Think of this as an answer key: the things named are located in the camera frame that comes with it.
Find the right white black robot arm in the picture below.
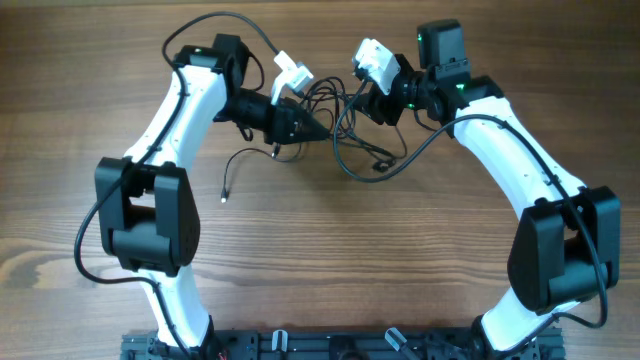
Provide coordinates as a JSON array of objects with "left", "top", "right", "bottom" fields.
[{"left": 352, "top": 19, "right": 621, "bottom": 359}]

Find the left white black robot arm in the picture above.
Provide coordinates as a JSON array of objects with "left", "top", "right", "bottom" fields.
[{"left": 95, "top": 34, "right": 329, "bottom": 359}]

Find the black cable bundle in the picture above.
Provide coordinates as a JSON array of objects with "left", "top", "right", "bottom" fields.
[{"left": 297, "top": 75, "right": 409, "bottom": 174}]

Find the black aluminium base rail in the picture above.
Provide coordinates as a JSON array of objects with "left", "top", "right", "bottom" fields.
[{"left": 120, "top": 327, "right": 566, "bottom": 360}]

